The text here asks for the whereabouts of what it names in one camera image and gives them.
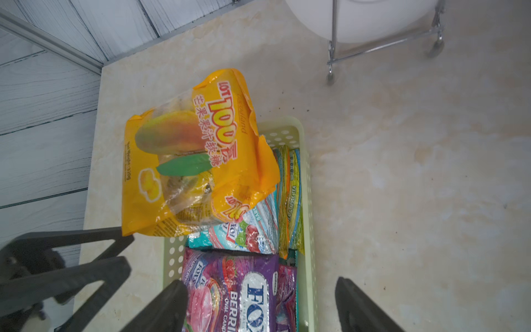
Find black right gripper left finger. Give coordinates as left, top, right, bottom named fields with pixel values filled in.
left=122, top=280, right=188, bottom=332

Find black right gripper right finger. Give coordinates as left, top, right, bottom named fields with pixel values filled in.
left=335, top=277, right=404, bottom=332

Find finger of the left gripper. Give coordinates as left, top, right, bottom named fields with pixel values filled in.
left=1, top=227, right=134, bottom=282
left=1, top=257, right=131, bottom=331

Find pink Fox's berries candy bag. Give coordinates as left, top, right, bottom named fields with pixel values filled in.
left=182, top=248, right=297, bottom=331

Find teal red Fox's fruits bag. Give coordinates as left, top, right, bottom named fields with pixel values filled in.
left=188, top=192, right=279, bottom=255

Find yellow orange candy bag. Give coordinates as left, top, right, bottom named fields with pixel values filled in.
left=121, top=69, right=280, bottom=237

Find green Fox's spring tea bag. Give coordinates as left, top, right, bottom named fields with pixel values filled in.
left=273, top=145, right=304, bottom=260

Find green plastic basket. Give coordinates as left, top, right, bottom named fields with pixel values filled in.
left=163, top=116, right=318, bottom=331

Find white plate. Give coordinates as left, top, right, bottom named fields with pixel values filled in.
left=287, top=0, right=437, bottom=43

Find aluminium corner post left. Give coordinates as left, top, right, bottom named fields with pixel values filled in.
left=1, top=9, right=103, bottom=76

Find metal wire plate rack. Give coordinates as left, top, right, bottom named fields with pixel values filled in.
left=326, top=1, right=446, bottom=86

